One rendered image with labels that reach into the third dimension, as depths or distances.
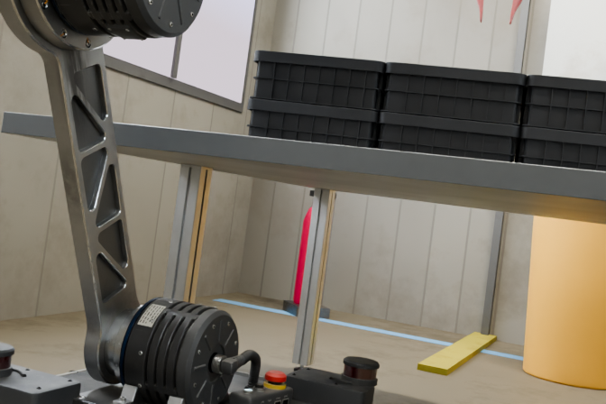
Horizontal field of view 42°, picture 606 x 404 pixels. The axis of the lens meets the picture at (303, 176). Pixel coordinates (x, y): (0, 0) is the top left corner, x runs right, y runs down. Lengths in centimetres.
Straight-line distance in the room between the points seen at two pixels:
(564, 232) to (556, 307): 31
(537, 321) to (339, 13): 227
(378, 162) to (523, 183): 22
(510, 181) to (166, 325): 56
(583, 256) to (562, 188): 230
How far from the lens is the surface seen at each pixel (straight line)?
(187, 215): 201
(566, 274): 347
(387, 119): 173
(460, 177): 119
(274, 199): 486
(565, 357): 352
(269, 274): 487
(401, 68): 174
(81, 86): 122
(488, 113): 173
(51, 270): 347
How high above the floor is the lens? 61
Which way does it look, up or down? 2 degrees up
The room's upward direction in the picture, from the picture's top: 8 degrees clockwise
